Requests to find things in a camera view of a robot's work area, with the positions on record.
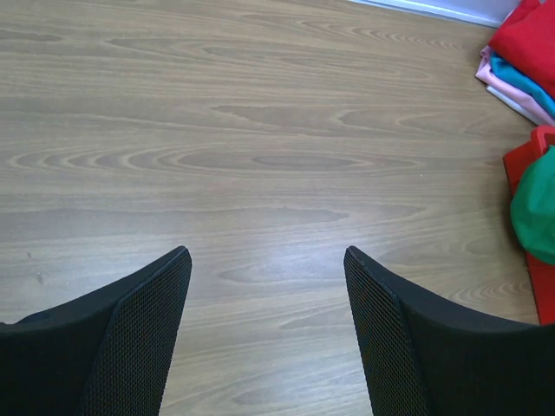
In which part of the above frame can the red plastic bin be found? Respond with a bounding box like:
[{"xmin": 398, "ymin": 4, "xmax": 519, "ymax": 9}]
[{"xmin": 503, "ymin": 125, "xmax": 554, "ymax": 325}]

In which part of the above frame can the pink folded t shirt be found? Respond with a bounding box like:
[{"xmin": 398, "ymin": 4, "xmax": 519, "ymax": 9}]
[{"xmin": 475, "ymin": 46, "xmax": 554, "ymax": 127}]

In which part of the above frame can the red folded t shirt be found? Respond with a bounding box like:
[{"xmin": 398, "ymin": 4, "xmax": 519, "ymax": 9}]
[{"xmin": 488, "ymin": 1, "xmax": 554, "ymax": 97}]

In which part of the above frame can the blue folded t shirt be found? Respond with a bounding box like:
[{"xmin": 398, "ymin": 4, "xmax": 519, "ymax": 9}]
[{"xmin": 490, "ymin": 53, "xmax": 554, "ymax": 118}]

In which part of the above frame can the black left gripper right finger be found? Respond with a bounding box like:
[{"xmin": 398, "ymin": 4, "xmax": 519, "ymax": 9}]
[{"xmin": 343, "ymin": 246, "xmax": 554, "ymax": 415}]

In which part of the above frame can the green t shirt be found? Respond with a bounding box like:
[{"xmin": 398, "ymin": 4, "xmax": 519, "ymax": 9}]
[{"xmin": 510, "ymin": 146, "xmax": 554, "ymax": 265}]

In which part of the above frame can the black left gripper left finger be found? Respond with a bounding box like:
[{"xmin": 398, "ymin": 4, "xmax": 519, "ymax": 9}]
[{"xmin": 1, "ymin": 246, "xmax": 192, "ymax": 415}]

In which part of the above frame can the white folded t shirt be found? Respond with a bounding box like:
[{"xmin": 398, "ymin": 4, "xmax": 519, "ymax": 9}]
[{"xmin": 486, "ymin": 86, "xmax": 542, "ymax": 126}]

